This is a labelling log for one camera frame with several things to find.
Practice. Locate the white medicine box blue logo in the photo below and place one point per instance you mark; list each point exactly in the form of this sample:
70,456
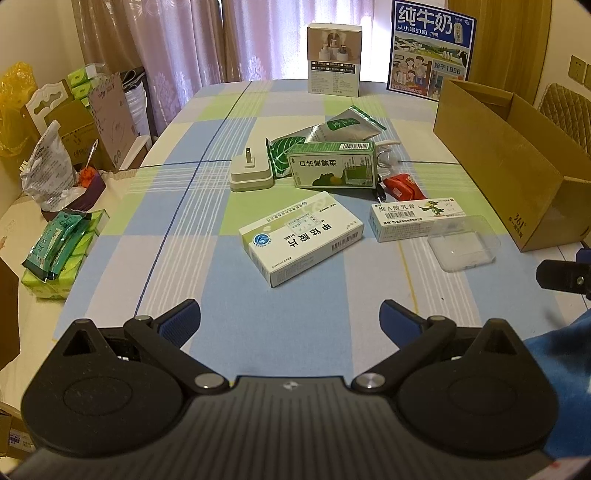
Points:
300,237

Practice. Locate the green and white carton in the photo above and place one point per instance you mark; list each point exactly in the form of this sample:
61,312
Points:
330,166

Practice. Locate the white product box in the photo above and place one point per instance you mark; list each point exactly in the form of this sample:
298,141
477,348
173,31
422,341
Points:
334,60

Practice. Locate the quilted tan chair cushion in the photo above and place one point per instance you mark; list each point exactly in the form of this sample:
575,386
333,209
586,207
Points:
565,110

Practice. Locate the purple box with orange item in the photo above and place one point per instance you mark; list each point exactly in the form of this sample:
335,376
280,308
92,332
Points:
85,189

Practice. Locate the white power adapter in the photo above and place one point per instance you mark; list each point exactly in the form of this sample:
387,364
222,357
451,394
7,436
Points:
249,173

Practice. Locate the pink curtain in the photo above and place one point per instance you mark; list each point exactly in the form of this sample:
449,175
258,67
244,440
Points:
194,41

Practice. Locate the blue clothing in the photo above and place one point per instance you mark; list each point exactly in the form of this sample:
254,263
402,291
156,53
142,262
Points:
561,369

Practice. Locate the cream side table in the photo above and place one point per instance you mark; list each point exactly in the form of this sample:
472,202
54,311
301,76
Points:
14,230

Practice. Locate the brown cardboard sheet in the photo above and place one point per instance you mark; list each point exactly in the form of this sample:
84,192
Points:
111,120

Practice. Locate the beige wall socket plate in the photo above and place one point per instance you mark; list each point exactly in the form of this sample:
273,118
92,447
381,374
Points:
575,67
586,76

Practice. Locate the white ointment box crocodile print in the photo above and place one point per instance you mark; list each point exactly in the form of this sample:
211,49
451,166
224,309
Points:
406,219

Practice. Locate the blue milk carton case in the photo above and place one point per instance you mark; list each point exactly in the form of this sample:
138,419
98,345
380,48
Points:
431,46

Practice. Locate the green tissue packs in wrap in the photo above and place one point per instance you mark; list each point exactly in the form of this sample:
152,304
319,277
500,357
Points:
85,81

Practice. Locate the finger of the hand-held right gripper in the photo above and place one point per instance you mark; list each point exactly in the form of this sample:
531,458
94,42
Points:
561,277

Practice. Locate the white crinkled plastic bag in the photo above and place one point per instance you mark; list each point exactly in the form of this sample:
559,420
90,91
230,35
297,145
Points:
48,166

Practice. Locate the desktop with checked tablecloth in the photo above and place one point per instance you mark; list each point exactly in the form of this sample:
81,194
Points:
194,258

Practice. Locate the red candy packet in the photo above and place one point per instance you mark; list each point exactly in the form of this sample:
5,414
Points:
404,184

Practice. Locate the clear plastic case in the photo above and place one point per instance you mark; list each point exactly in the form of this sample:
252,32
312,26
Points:
464,242

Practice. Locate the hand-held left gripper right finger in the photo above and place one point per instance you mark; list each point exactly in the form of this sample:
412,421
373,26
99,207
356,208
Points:
398,319

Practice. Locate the stack of green tissue packs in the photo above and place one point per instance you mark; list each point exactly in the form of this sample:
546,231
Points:
60,256

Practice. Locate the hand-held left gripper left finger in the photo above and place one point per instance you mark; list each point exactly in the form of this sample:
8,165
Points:
181,319

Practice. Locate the yellow plastic bag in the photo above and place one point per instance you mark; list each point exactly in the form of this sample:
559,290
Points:
16,106

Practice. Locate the brown cardboard box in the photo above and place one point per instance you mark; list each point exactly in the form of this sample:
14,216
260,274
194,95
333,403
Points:
503,166

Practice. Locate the wooden door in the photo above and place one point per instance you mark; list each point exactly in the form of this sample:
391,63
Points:
503,41

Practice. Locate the green leaf print pouch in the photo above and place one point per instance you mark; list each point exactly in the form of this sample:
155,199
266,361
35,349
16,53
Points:
281,154

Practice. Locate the silver pouch with green label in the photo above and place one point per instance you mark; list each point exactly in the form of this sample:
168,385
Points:
344,124

